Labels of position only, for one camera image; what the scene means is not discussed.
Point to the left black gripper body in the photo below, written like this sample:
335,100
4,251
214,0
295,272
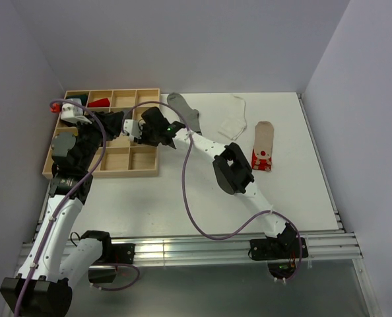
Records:
110,133

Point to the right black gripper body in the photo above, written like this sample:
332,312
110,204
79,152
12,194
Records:
148,137

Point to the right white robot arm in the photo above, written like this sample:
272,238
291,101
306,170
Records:
233,174

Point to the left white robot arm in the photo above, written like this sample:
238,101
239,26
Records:
44,283

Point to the red rolled sock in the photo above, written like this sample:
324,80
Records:
100,103

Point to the wooden compartment tray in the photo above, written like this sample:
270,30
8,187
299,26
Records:
140,162

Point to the grey striped sock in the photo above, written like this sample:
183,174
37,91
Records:
190,115

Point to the dark green rolled sock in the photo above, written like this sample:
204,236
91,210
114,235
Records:
82,97

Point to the plain white sock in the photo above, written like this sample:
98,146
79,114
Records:
234,123

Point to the beige red reindeer sock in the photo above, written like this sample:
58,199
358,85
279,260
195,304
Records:
261,158

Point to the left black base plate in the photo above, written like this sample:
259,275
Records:
122,253

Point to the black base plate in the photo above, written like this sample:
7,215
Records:
122,253
267,249

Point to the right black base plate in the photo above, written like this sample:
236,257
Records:
267,249

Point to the aluminium mounting rail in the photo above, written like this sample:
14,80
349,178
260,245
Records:
198,250

